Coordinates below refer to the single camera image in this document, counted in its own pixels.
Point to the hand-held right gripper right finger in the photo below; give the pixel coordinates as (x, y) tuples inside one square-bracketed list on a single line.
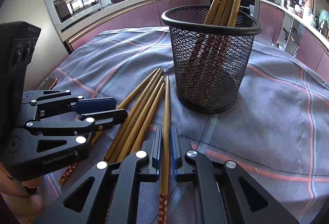
[(175, 152)]

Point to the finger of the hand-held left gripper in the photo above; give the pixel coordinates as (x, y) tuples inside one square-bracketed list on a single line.
[(113, 116), (95, 105)]

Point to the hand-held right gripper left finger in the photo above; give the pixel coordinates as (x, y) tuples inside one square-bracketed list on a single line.
[(156, 157)]

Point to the black mesh utensil holder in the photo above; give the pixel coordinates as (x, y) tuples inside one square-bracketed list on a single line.
[(210, 85)]

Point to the person's left hand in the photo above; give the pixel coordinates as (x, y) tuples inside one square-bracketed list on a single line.
[(12, 188)]

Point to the phone with copper edge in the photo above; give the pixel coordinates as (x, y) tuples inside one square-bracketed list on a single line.
[(50, 83)]

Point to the white microwave oven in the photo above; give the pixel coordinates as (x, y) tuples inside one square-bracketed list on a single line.
[(77, 3)]

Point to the grey checked tablecloth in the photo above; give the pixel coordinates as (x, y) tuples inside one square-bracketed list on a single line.
[(270, 111)]

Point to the pink kitchen base cabinets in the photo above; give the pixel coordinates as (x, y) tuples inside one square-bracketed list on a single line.
[(270, 18), (144, 12)]

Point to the black built-in oven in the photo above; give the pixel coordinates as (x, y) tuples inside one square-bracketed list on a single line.
[(250, 8)]

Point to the stainless steel pot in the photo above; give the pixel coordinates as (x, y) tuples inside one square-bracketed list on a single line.
[(291, 0)]

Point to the green appliance in plastic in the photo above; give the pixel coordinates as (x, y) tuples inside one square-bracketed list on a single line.
[(324, 17)]

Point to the pink kettle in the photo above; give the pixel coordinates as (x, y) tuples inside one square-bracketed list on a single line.
[(309, 0)]

